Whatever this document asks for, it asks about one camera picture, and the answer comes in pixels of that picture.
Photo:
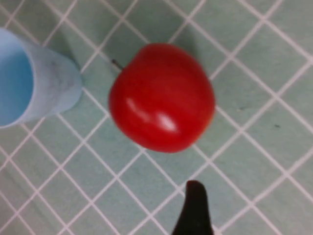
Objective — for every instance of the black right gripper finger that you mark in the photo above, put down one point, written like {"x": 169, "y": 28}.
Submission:
{"x": 194, "y": 213}

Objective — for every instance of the red apple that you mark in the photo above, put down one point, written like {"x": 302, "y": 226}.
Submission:
{"x": 161, "y": 98}

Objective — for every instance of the light blue plastic cup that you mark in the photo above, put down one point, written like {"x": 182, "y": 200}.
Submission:
{"x": 49, "y": 85}

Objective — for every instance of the green checked tablecloth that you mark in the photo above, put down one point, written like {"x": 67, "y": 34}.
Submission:
{"x": 256, "y": 61}

